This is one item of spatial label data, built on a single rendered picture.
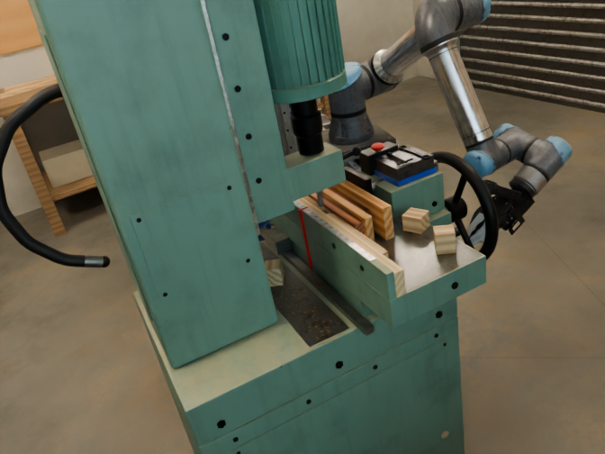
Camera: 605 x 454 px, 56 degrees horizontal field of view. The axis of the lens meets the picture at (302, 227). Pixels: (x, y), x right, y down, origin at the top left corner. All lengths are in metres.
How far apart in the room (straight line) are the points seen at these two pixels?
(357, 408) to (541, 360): 1.11
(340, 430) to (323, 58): 0.72
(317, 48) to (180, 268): 0.44
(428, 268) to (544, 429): 1.04
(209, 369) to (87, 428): 1.30
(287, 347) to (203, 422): 0.20
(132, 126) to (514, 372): 1.61
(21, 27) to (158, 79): 3.35
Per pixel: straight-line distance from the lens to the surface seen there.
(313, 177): 1.11
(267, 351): 1.07
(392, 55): 1.81
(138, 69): 0.88
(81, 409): 2.42
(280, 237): 1.30
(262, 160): 1.01
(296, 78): 1.01
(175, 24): 0.89
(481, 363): 2.16
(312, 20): 1.00
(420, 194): 1.22
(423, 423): 1.35
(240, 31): 0.96
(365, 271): 0.99
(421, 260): 1.06
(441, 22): 1.52
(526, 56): 4.62
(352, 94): 1.82
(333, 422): 1.18
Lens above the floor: 1.48
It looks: 28 degrees down
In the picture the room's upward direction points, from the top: 11 degrees counter-clockwise
